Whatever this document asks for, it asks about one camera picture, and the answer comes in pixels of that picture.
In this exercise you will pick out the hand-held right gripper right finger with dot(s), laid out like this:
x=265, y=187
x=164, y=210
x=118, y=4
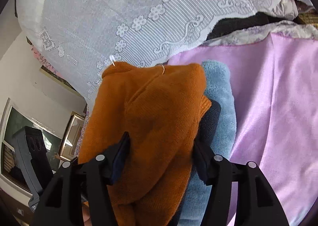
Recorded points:
x=202, y=164

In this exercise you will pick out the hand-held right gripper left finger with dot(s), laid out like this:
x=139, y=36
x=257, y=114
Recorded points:
x=121, y=156

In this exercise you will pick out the orange knitted cardigan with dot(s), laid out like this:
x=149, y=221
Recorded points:
x=154, y=116

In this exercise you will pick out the white framed glass panel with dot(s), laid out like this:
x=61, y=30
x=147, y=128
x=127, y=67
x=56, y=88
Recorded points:
x=15, y=161

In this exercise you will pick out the light blue fleece garment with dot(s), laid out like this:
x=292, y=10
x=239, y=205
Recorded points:
x=223, y=92

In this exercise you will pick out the pink floral quilt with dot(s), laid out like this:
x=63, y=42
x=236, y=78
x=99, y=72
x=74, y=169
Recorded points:
x=47, y=64

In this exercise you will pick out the purple bed sheet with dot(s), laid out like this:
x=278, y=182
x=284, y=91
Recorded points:
x=273, y=104

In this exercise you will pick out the white lace cover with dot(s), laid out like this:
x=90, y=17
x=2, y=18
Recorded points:
x=124, y=5

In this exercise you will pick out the gold picture frame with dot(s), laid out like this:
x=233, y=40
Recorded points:
x=72, y=134

